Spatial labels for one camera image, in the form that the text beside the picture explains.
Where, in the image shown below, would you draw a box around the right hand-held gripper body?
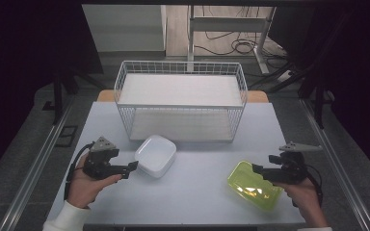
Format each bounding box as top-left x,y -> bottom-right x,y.
268,141 -> 324,186

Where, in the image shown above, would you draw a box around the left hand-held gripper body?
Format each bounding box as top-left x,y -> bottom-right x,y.
82,136 -> 123,181

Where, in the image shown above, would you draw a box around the yellow-green plastic tray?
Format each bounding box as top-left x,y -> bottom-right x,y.
226,160 -> 284,213

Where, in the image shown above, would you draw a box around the white square bowl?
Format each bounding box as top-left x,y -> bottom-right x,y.
134,134 -> 177,179

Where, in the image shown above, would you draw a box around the person's right hand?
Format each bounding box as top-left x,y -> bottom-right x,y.
274,179 -> 323,219

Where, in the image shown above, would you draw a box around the person's left hand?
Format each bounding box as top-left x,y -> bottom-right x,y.
66,154 -> 123,210

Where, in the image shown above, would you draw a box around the black floor plate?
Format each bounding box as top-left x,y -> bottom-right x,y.
54,125 -> 79,148

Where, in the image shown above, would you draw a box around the wooden board under table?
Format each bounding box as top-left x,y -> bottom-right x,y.
96,89 -> 270,104

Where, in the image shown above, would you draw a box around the black stand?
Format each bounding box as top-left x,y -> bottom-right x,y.
51,67 -> 104,126
298,64 -> 335,130

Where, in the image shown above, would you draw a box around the white power strip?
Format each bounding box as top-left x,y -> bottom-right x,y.
277,69 -> 293,83

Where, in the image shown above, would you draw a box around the white cabinet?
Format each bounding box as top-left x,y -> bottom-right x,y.
81,4 -> 169,54

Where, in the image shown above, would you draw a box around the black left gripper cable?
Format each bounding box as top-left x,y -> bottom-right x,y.
63,142 -> 94,200

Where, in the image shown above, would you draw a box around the white wire basket rack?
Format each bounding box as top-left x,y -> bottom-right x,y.
113,60 -> 249,144

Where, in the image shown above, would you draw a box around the black floor cables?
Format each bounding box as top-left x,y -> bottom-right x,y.
194,6 -> 291,70

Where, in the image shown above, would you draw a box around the white desk frame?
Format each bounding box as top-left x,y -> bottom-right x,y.
187,4 -> 278,75

